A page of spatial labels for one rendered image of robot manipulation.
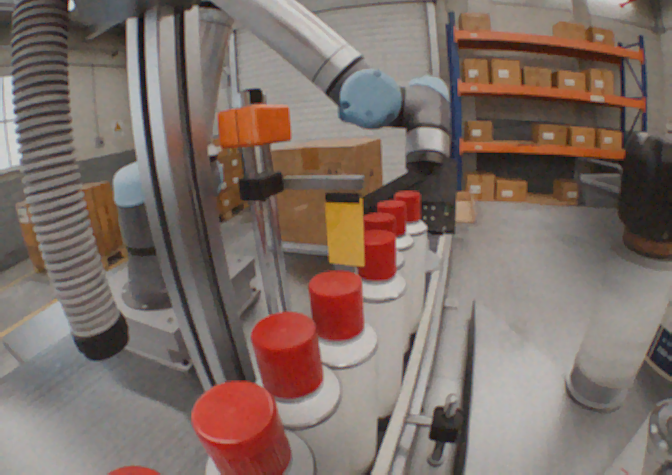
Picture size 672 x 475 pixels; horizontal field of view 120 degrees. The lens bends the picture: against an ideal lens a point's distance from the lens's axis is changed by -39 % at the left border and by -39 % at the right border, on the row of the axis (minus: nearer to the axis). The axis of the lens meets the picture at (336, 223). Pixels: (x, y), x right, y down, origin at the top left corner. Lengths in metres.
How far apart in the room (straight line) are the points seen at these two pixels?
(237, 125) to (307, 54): 0.21
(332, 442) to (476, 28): 4.11
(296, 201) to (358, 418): 0.70
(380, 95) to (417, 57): 4.26
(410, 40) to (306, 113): 1.86
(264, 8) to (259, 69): 4.77
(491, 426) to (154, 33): 0.47
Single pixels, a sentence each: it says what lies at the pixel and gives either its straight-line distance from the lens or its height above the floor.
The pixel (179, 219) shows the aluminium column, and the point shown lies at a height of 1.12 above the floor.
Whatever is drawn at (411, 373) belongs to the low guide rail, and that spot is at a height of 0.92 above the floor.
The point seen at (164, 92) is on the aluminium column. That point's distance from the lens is 0.25.
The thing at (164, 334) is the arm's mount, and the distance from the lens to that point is 0.52.
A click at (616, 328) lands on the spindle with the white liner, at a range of 0.37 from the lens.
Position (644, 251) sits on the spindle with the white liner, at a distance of 0.35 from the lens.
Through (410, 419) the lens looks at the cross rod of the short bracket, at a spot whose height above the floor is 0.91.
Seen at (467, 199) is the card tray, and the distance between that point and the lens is 1.40.
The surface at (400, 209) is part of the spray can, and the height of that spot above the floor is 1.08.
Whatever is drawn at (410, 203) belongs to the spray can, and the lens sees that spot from 0.39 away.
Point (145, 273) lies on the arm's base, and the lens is 0.57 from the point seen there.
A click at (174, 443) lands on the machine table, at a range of 0.46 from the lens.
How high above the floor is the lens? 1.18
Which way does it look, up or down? 18 degrees down
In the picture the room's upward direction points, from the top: 4 degrees counter-clockwise
